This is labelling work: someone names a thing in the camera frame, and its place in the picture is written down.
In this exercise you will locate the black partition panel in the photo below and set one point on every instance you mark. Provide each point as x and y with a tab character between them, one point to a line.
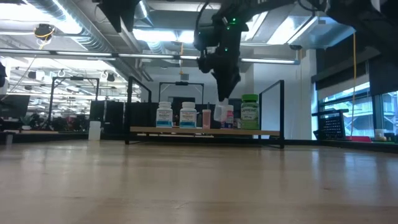
112	115

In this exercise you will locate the long ceiling light bar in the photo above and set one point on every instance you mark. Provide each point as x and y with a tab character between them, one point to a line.
84	53

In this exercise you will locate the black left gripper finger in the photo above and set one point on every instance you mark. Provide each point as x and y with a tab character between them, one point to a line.
130	9
113	11

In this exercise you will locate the pink bottle white cap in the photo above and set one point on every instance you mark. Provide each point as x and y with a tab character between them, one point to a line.
230	118

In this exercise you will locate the ceiling dome camera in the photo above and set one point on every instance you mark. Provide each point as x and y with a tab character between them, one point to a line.
295	47

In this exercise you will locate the flat red object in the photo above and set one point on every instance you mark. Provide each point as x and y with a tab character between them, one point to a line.
359	139

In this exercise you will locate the black background rig frame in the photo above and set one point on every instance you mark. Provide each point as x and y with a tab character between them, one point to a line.
182	83
76	78

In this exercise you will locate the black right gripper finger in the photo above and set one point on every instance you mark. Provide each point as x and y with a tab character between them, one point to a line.
226	85

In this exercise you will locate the white melatonin bottle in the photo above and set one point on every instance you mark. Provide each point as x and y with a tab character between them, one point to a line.
188	115
164	115

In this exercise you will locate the black perforated basket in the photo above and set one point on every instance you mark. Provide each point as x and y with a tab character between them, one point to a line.
331	126

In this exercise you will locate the green cap caffeine bottle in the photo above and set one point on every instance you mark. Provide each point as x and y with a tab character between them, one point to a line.
249	113

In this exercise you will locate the black aluminium rig frame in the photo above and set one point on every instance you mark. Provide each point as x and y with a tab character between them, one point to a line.
46	137

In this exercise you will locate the black computer monitor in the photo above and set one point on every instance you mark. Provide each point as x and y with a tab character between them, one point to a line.
15	104

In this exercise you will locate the silver ventilation duct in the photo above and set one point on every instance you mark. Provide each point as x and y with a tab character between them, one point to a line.
90	40
141	12

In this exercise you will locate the wooden shelf black metal frame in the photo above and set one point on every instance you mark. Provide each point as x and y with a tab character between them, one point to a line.
186	130

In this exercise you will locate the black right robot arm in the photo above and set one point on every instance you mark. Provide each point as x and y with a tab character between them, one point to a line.
357	18

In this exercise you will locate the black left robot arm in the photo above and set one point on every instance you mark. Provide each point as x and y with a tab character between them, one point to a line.
2	74

